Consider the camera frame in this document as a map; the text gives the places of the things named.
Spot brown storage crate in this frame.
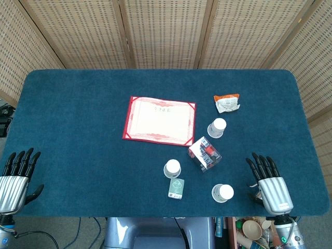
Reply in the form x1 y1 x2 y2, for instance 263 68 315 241
227 216 291 249

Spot blue carpet table mat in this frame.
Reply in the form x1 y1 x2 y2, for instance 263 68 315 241
1 68 330 218

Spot black floor cable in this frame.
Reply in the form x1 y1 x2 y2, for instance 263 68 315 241
12 230 61 249

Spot green tissue pack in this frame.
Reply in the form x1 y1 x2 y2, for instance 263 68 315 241
168 177 185 200

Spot black floor equipment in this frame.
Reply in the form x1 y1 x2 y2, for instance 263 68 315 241
0 102 14 138

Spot blue floor cable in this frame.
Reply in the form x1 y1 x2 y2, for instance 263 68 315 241
73 217 82 249

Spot white cup fern leaf print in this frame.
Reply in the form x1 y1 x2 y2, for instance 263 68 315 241
163 159 182 179

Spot blue printed can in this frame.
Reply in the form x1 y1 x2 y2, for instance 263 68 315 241
214 216 228 238

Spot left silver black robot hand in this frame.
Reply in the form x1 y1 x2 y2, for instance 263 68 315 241
0 147 45 215

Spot grey-blue robot torso base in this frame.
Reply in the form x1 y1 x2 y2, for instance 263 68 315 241
103 216 216 249

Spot clear plastic product box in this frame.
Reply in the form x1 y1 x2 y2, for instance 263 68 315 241
188 136 223 173

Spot orange white snack packet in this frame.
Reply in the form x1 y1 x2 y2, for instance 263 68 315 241
213 93 241 114

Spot beige bowl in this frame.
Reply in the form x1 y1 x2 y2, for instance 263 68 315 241
242 219 262 241

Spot woven folding screen panel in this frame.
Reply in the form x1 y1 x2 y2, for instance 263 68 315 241
19 0 135 70
269 0 332 187
198 0 325 70
0 0 65 107
118 0 216 70

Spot white cup blue flower print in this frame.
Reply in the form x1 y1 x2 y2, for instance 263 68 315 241
207 118 227 139

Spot red certificate folder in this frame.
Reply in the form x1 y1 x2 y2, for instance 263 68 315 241
122 95 197 147

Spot white cup green flower print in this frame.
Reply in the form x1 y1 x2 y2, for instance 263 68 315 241
211 183 234 203

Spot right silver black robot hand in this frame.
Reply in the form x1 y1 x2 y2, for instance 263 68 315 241
245 152 294 215

